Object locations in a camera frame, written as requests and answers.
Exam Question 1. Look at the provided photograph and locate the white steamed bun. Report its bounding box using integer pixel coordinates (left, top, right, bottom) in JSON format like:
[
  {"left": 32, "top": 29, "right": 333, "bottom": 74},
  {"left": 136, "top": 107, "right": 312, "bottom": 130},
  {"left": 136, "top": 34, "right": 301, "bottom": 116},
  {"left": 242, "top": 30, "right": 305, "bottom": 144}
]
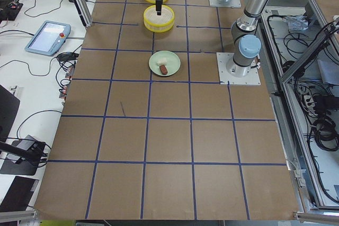
[{"left": 156, "top": 58, "right": 167, "bottom": 66}]

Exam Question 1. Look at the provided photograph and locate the red-brown bun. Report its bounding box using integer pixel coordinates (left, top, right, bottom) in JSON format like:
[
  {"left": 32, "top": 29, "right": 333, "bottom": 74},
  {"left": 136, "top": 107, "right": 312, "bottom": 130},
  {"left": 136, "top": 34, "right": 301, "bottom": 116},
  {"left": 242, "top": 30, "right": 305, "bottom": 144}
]
[{"left": 159, "top": 65, "right": 168, "bottom": 75}]

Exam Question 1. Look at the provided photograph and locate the light green plate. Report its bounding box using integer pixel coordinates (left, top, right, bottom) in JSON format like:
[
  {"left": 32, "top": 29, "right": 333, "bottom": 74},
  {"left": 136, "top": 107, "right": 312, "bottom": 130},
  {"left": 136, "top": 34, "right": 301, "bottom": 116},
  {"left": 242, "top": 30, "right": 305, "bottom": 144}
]
[{"left": 148, "top": 51, "right": 181, "bottom": 77}]

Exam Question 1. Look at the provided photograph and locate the black camera stand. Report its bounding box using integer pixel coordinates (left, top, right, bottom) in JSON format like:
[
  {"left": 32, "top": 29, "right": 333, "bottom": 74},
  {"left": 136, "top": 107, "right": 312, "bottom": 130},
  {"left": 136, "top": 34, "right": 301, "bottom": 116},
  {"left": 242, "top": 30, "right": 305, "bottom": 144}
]
[{"left": 1, "top": 137, "right": 48, "bottom": 167}]

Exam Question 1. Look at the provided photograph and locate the blue teach pendant tablet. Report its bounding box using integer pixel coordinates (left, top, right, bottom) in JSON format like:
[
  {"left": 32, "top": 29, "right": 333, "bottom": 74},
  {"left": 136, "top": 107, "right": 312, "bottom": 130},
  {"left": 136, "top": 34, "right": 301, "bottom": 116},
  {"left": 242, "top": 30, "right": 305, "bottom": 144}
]
[{"left": 24, "top": 21, "right": 72, "bottom": 56}]

